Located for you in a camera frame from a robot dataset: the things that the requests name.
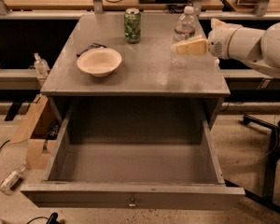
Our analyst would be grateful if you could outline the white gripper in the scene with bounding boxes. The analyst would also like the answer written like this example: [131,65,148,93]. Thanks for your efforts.
[171,18,242,60]

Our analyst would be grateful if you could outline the clear plastic water bottle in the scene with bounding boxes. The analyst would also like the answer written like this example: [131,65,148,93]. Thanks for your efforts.
[171,6,196,67]

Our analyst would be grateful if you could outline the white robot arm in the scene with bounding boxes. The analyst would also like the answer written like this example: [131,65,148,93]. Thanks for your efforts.
[171,19,280,78]

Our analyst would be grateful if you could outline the white pump dispenser bottle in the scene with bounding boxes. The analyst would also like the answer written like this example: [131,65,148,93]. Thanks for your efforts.
[215,57,220,67]

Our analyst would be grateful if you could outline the clear bottle on left shelf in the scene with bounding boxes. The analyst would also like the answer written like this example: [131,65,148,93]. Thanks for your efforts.
[34,53,49,77]

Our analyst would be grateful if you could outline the grey open top drawer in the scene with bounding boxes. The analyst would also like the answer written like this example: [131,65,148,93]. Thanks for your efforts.
[21,100,245,210]

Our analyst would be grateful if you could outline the metal drawer knob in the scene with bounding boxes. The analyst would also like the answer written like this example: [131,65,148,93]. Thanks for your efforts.
[128,197,137,209]

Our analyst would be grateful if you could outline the plastic bottle on floor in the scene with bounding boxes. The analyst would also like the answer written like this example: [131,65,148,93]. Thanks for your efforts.
[0,164,26,195]

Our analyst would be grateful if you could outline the grey cabinet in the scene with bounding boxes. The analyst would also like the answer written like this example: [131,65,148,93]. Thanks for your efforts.
[41,12,230,124]

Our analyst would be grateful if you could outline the green soda can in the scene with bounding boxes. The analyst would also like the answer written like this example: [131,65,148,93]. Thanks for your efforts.
[124,7,141,43]

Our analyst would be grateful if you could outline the cream paper bowl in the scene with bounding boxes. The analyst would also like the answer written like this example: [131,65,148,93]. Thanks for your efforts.
[77,48,122,77]

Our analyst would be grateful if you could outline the black utensil behind bowl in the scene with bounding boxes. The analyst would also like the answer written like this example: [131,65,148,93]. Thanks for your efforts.
[76,43,106,57]

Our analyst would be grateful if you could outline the brown cardboard box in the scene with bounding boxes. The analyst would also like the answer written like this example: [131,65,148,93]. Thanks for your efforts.
[10,95,57,170]

